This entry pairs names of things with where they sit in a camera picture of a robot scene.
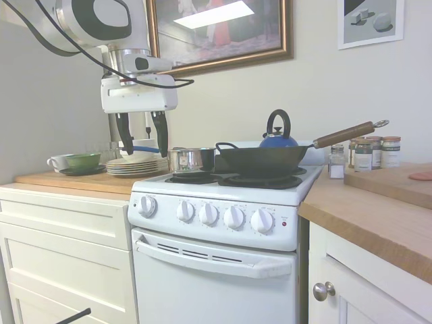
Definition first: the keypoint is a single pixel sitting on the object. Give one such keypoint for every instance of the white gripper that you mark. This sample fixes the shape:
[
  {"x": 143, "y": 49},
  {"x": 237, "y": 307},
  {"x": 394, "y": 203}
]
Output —
[{"x": 141, "y": 94}]

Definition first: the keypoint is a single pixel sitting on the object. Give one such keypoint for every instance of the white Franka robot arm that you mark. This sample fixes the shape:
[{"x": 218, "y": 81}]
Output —
[{"x": 67, "y": 30}]

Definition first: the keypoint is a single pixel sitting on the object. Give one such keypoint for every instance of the white electric stove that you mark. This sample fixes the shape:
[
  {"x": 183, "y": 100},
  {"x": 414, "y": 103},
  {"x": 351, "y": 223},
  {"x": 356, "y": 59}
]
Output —
[{"x": 209, "y": 297}]

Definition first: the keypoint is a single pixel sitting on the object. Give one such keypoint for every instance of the white bowl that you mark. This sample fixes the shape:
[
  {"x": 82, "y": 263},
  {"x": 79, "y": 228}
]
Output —
[
  {"x": 145, "y": 142},
  {"x": 141, "y": 157}
]

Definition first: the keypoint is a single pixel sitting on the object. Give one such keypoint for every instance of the green bowl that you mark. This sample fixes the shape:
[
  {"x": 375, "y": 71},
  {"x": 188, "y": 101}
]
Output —
[{"x": 84, "y": 160}]

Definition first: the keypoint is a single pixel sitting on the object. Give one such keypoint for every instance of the dark saucer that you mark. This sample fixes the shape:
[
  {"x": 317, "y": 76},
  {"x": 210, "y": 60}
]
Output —
[{"x": 84, "y": 171}]

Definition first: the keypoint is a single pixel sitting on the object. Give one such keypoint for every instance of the large white oven knob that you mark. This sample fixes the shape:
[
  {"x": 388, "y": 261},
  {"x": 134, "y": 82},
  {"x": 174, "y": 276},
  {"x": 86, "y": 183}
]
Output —
[{"x": 146, "y": 206}]

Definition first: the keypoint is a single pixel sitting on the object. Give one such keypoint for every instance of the white cup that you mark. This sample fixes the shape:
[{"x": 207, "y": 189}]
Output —
[{"x": 59, "y": 162}]

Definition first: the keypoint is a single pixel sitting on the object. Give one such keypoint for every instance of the gold framed painting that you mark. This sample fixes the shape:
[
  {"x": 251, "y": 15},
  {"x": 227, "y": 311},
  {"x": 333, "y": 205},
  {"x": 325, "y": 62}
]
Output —
[{"x": 236, "y": 33}]

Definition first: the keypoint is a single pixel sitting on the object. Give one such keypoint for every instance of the white drawer cabinet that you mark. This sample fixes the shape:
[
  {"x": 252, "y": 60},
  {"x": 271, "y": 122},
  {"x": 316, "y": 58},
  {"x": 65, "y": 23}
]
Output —
[{"x": 67, "y": 253}]

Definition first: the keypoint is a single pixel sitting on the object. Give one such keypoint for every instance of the white oven door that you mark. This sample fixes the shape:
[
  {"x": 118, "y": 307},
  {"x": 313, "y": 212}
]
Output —
[{"x": 209, "y": 297}]

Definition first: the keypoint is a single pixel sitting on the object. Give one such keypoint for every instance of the black stand rod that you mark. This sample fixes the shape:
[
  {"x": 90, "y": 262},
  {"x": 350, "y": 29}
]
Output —
[{"x": 76, "y": 315}]

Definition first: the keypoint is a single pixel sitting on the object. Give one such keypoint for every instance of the glass salt shaker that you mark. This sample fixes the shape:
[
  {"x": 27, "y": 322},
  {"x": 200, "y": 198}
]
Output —
[{"x": 336, "y": 165}]

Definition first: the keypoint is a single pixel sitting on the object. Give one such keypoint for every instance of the silver cabinet knob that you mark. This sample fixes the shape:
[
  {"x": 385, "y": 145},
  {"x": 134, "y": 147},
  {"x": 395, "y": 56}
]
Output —
[{"x": 322, "y": 291}]

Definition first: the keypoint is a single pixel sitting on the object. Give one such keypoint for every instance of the wooden cutting board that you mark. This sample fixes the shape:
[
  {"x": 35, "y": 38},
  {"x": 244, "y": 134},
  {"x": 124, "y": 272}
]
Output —
[{"x": 388, "y": 185}]

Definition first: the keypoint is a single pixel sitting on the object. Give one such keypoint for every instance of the grey cube and stone print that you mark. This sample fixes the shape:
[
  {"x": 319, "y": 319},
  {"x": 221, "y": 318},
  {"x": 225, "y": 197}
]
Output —
[{"x": 371, "y": 20}]

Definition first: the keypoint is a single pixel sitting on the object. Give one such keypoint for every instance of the pink round disc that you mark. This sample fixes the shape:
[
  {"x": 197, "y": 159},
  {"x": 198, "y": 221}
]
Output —
[{"x": 420, "y": 176}]

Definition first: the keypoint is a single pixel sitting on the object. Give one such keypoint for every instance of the white door cabinet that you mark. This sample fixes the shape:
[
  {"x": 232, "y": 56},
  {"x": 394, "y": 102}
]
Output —
[{"x": 371, "y": 303}]

